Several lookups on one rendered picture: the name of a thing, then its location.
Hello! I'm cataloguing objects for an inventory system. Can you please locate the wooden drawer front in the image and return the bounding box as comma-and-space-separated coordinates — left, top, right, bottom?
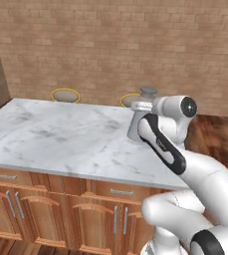
0, 165, 34, 187
91, 179, 163, 203

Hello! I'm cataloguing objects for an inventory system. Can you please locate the silver cupboard door handle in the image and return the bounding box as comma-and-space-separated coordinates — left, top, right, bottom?
14, 191, 26, 220
5, 189, 17, 219
122, 206, 129, 236
113, 205, 118, 234

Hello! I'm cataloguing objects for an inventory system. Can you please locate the yellow-rimmed beige stool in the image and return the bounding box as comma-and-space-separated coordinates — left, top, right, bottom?
119, 93, 141, 109
50, 87, 82, 105

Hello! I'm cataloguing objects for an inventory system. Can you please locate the silver drawer handle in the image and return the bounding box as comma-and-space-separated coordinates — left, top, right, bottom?
110, 187, 135, 196
0, 172, 18, 180

